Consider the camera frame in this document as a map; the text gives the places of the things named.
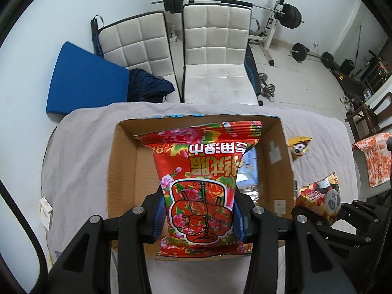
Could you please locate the white weight rack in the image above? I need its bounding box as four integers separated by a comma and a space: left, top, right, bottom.
187, 0, 294, 67

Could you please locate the brown cardboard box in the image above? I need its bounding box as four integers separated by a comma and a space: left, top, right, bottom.
106, 114, 296, 259

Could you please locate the blue foam mat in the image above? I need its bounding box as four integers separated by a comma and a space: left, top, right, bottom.
46, 41, 132, 117

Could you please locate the orange floral cloth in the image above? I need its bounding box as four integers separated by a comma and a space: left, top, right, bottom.
352, 132, 392, 188

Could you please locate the dark blue jacket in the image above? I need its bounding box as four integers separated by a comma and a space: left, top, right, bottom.
127, 69, 176, 102

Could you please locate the blue and black exercise bar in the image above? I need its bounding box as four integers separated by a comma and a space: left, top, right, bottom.
91, 15, 105, 58

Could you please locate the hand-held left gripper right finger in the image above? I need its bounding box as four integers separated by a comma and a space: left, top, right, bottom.
233, 194, 358, 294

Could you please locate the yellow panda snack packet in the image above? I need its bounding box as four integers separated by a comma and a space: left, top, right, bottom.
286, 136, 313, 161

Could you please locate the blue and white packet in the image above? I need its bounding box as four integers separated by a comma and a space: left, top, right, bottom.
237, 146, 259, 187

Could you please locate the chrome dumbbell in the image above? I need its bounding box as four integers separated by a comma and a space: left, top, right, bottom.
257, 73, 277, 100

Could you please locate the black cable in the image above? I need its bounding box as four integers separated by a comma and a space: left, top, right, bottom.
0, 180, 51, 294

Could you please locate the red floral snack packet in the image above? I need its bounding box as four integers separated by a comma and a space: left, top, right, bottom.
135, 121, 263, 257

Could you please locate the panda print snack packet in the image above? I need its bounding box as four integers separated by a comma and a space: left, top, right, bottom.
294, 172, 342, 225

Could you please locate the blue and black bench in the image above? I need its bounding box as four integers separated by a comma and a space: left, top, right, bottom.
243, 45, 264, 106

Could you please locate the long barbell with black plates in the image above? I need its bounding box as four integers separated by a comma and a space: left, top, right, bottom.
151, 0, 305, 29

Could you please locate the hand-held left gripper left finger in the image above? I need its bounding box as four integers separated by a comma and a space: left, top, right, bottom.
47, 187, 167, 294

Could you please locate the dark wooden chair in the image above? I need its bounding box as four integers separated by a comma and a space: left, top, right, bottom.
344, 92, 392, 142

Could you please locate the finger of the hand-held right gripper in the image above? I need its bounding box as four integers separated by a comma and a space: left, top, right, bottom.
339, 200, 389, 225
291, 207, 380, 249

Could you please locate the white quilted chair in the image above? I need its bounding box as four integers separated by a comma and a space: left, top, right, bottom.
92, 11, 182, 104
180, 4, 264, 106

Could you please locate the silver foil packet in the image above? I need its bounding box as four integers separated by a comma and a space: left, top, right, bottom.
239, 184, 261, 205

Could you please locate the short barbell with black plates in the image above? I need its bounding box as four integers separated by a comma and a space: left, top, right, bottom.
291, 43, 336, 68

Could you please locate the small white carton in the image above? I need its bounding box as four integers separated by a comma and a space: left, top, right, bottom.
39, 198, 53, 231

